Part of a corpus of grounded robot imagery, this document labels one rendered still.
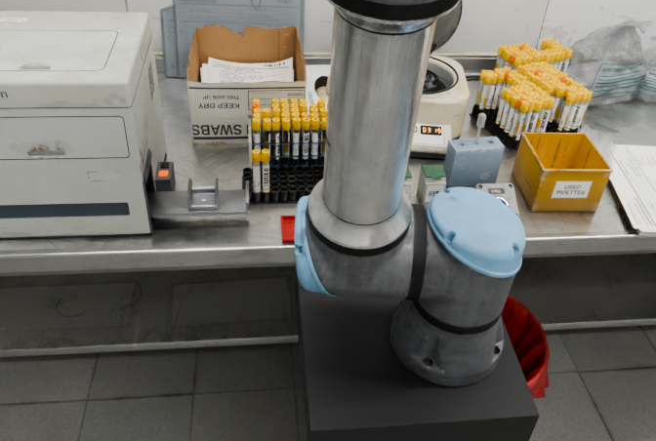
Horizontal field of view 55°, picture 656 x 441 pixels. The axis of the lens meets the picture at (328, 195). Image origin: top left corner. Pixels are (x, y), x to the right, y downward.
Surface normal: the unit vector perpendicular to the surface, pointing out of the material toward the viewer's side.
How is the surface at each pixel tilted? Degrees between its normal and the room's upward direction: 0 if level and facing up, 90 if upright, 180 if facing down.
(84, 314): 0
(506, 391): 4
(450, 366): 76
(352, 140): 100
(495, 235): 9
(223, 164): 0
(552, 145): 90
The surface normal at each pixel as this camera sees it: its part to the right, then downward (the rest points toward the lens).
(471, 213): 0.18, -0.74
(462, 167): 0.22, 0.60
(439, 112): -0.05, 0.60
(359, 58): -0.53, 0.62
